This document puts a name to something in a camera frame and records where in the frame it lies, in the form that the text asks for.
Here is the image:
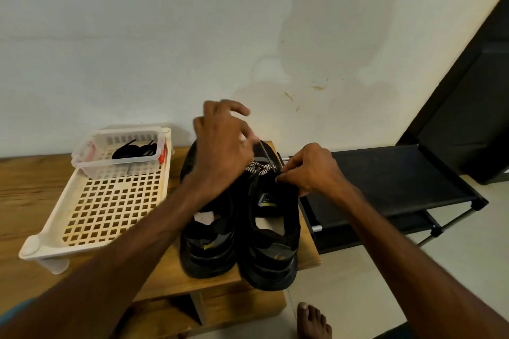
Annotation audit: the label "person's left hand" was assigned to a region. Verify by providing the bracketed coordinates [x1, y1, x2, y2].
[191, 100, 259, 197]

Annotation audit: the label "person's right hand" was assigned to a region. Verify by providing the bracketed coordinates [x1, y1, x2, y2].
[275, 142, 351, 204]

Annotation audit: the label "black white patterned shoelace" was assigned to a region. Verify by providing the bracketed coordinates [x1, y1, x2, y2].
[245, 140, 283, 177]

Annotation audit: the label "black shoelaces bundle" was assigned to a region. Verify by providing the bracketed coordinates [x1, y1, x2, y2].
[112, 139, 159, 160]

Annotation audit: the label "black shoe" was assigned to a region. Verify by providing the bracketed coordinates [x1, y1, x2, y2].
[237, 140, 302, 291]
[179, 140, 240, 279]

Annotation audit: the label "person's right forearm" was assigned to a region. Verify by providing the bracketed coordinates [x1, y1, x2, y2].
[330, 184, 509, 339]

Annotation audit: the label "person's left forearm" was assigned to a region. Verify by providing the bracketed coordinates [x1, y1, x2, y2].
[0, 180, 220, 339]

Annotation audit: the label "person's blue shorts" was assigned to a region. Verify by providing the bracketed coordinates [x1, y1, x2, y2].
[0, 299, 33, 328]

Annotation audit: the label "black shoe rack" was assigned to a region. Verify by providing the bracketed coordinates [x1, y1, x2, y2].
[298, 144, 489, 255]

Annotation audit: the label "small white plastic basket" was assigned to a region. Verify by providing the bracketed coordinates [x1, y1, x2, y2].
[72, 129, 169, 181]

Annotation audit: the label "large white plastic tray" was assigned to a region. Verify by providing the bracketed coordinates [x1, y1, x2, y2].
[19, 127, 173, 274]

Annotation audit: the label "dark door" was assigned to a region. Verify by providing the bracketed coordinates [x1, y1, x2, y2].
[398, 0, 509, 185]

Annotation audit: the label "low wooden table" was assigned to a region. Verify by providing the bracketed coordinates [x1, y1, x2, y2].
[0, 142, 321, 339]

